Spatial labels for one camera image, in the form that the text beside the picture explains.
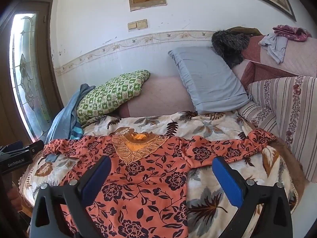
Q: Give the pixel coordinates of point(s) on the leaf print fleece blanket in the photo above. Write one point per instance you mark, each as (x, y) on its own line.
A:
(218, 131)

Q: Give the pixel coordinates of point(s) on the wooden stained glass door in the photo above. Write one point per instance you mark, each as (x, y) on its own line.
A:
(27, 67)

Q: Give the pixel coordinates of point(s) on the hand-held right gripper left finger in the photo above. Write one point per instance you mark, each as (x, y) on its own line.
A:
(96, 178)

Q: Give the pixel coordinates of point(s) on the teal striped cloth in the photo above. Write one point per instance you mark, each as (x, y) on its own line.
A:
(77, 132)

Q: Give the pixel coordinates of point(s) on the lavender grey garment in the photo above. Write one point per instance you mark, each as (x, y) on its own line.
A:
(279, 47)

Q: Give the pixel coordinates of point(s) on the grey-blue pillow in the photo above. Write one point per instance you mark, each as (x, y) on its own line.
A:
(210, 84)

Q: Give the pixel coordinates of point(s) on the dark fur-trimmed jacket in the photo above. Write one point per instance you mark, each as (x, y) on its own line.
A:
(230, 47)

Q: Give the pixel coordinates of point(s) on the green checked pillow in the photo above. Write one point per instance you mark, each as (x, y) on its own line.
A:
(111, 94)

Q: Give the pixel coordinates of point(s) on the pink quilted mattress cover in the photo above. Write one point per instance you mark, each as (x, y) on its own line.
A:
(161, 94)

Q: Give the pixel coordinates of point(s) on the beige wall switch panel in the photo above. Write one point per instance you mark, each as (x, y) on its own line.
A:
(137, 25)

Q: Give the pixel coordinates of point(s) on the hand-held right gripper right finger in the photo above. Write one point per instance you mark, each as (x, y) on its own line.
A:
(227, 181)

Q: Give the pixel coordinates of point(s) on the maroon floral cloth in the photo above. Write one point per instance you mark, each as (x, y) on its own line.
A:
(294, 32)

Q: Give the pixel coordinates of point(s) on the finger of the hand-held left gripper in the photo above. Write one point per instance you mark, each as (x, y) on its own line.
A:
(34, 146)

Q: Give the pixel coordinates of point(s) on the light blue knit garment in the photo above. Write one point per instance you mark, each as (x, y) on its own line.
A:
(64, 119)

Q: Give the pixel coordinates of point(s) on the orange floral garment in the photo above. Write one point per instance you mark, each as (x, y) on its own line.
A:
(148, 191)

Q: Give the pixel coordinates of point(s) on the striped floral cushion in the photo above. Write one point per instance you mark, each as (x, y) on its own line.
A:
(292, 109)

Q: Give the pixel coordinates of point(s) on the pink maroon quilted bedding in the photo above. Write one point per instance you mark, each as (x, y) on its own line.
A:
(304, 57)

